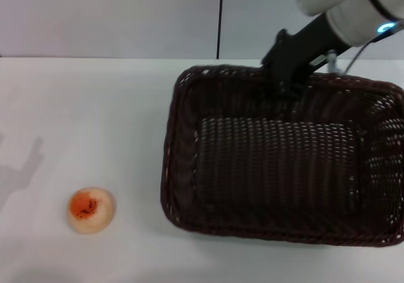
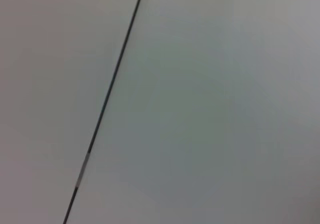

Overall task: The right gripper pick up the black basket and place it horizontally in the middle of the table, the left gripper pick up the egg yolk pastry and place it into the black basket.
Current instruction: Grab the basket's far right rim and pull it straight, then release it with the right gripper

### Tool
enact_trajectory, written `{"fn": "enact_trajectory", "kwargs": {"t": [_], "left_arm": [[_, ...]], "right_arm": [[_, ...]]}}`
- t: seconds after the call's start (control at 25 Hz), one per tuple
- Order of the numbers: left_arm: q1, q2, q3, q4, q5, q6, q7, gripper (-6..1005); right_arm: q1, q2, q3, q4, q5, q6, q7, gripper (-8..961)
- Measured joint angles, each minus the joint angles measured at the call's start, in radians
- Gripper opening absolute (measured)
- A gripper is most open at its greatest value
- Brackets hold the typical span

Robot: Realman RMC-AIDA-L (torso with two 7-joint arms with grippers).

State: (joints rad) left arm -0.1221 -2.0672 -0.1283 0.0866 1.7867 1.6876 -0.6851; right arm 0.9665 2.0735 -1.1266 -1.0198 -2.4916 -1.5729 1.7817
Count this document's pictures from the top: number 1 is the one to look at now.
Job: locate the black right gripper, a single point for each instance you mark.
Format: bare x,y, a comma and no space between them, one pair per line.
300,52

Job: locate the dark brown woven basket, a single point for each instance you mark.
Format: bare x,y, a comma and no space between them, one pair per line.
271,175

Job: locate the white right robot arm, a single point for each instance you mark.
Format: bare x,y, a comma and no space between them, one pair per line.
353,8

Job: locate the round bun with orange topping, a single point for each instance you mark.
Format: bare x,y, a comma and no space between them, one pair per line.
91,212

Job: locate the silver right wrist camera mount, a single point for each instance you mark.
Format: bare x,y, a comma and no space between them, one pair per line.
329,60

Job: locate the thin black wall strip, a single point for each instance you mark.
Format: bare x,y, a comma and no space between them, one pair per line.
220,17

